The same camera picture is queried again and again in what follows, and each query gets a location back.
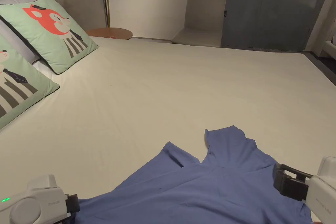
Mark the bed with beige sheet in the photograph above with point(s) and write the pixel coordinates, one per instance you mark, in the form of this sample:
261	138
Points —
147	87

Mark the blue shirt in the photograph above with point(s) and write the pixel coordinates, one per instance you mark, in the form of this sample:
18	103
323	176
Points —
199	192

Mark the grey padded headboard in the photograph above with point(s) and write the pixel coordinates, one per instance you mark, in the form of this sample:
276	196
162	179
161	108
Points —
78	1

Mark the green fox print cushion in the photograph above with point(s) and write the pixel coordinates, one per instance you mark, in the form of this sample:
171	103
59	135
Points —
53	33
18	87

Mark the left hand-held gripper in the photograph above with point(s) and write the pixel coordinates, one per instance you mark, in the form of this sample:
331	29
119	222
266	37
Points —
34	203

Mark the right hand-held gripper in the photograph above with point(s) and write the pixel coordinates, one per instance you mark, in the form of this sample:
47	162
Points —
323	195

